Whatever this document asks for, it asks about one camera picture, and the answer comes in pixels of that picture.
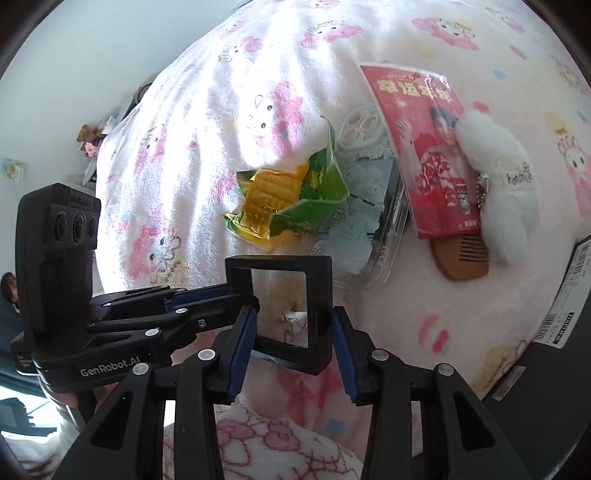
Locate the clear plastic box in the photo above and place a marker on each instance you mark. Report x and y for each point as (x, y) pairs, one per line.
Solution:
(369, 217)

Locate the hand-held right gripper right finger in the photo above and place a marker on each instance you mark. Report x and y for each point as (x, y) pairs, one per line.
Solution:
(346, 364)

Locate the black square display frame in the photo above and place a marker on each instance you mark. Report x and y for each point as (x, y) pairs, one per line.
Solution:
(323, 314)

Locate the person's left hand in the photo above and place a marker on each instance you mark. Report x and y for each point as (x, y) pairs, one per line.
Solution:
(69, 408)

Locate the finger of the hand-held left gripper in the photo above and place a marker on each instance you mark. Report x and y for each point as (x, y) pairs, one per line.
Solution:
(203, 318)
(194, 297)

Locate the wooden comb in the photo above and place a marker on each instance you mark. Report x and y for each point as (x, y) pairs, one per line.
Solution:
(461, 258)

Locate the pink cartoon printed blanket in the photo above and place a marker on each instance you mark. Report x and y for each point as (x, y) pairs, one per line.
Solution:
(231, 92)

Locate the red portrait card packet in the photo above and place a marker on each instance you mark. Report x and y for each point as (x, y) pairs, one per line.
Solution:
(429, 152)

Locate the green corn snack packet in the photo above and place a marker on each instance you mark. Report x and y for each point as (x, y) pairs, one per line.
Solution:
(318, 189)

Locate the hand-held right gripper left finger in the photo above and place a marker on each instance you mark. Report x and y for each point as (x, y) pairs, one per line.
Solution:
(242, 350)

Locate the brown plush toy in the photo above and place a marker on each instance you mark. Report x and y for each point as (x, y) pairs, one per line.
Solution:
(87, 136)

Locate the white pink-lined cloth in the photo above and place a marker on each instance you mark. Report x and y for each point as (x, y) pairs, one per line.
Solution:
(277, 447)

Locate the black container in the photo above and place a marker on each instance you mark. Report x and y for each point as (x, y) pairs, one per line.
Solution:
(545, 415)

